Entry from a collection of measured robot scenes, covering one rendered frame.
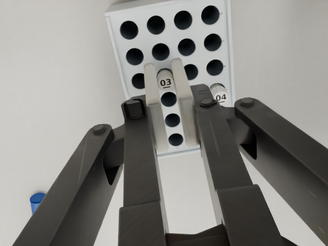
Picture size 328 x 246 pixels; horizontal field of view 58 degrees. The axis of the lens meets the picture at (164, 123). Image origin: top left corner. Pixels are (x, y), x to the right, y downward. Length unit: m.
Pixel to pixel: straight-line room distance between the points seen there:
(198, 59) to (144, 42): 0.04
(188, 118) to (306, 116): 0.18
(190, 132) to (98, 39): 0.13
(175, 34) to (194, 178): 0.17
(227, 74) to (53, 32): 0.14
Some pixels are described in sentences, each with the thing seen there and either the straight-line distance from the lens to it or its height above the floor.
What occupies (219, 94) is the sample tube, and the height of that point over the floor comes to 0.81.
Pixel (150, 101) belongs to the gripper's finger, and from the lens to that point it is 0.15.
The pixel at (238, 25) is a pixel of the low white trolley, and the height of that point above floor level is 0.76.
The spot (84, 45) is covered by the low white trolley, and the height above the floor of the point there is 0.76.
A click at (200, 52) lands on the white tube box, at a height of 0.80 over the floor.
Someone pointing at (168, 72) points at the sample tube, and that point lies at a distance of 0.22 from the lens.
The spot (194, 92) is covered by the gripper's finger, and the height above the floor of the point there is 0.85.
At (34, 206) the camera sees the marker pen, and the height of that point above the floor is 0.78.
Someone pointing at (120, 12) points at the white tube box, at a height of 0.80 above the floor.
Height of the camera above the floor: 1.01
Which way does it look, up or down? 61 degrees down
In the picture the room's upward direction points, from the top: 173 degrees clockwise
